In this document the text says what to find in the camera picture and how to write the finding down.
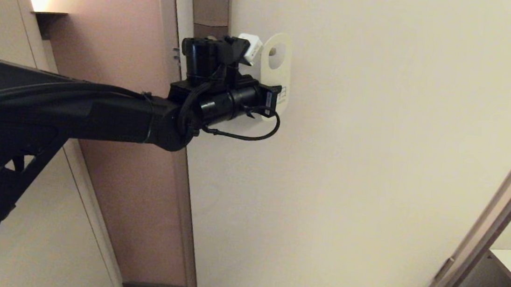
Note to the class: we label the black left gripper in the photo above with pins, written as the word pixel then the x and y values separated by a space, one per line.
pixel 231 103

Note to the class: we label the white door hanger sign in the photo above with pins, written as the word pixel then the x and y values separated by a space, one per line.
pixel 285 78

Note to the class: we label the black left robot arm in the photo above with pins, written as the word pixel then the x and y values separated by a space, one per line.
pixel 52 110

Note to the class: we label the white room door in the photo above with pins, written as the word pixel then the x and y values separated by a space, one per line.
pixel 351 171

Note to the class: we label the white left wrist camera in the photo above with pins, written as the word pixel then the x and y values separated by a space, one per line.
pixel 250 47

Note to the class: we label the metal frame hinge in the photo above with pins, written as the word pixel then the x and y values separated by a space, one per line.
pixel 444 269

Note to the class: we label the taupe side doorway frame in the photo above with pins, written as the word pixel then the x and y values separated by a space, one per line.
pixel 491 222

